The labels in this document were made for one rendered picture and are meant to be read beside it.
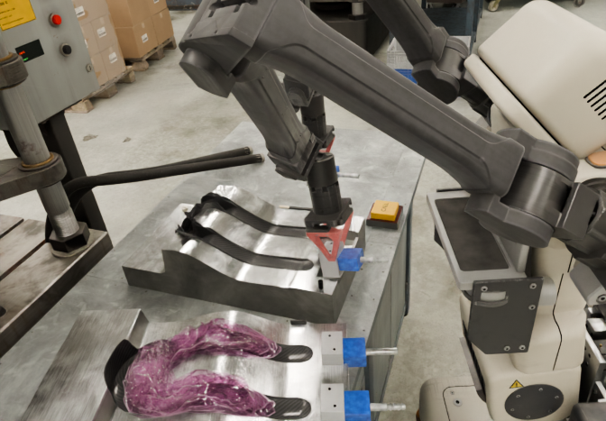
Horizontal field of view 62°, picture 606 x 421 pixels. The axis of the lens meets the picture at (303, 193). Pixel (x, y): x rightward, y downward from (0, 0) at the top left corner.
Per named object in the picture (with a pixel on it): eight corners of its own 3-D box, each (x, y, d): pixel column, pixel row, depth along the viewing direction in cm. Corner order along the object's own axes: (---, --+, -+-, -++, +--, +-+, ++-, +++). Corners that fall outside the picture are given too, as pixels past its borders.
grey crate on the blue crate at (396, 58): (471, 54, 407) (472, 35, 399) (466, 72, 375) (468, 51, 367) (395, 53, 427) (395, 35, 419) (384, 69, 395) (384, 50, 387)
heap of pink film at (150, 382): (282, 337, 93) (278, 306, 88) (273, 427, 78) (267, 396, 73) (145, 341, 95) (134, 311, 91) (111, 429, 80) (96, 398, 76)
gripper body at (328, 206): (304, 229, 94) (297, 193, 91) (322, 205, 103) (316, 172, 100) (336, 229, 91) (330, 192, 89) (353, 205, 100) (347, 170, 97)
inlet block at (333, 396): (403, 403, 83) (403, 381, 80) (407, 431, 78) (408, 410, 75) (323, 404, 84) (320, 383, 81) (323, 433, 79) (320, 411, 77)
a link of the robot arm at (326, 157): (316, 159, 88) (339, 149, 92) (291, 154, 94) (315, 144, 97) (323, 195, 91) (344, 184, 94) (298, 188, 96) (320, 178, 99)
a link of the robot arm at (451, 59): (483, 91, 90) (489, 68, 92) (438, 61, 87) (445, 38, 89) (448, 111, 98) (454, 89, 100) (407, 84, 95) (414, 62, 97)
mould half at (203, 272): (365, 247, 121) (363, 200, 114) (335, 327, 101) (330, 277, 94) (186, 221, 138) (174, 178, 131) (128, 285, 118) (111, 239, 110)
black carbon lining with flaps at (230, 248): (332, 236, 115) (329, 201, 110) (309, 283, 102) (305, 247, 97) (199, 216, 126) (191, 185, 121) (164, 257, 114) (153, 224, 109)
